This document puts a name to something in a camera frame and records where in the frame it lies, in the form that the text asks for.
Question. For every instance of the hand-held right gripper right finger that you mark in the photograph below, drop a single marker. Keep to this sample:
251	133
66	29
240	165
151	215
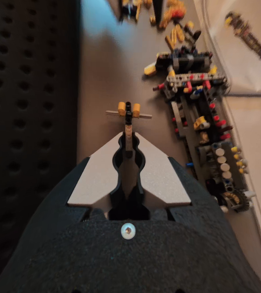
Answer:
164	180

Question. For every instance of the open lego instruction booklet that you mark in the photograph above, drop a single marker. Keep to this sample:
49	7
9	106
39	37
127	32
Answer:
247	80

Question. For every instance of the pile of yellow lego pieces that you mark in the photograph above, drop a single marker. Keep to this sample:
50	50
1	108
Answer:
175	34

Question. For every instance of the small black lego linkage assembly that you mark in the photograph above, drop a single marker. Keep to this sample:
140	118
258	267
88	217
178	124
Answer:
127	116

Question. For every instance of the long black lego beam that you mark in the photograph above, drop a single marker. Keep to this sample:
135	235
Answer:
158	11

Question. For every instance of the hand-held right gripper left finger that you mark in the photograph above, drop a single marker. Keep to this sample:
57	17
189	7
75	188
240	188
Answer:
93	180

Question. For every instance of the lego car chassis assembly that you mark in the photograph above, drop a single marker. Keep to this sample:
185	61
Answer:
191	60

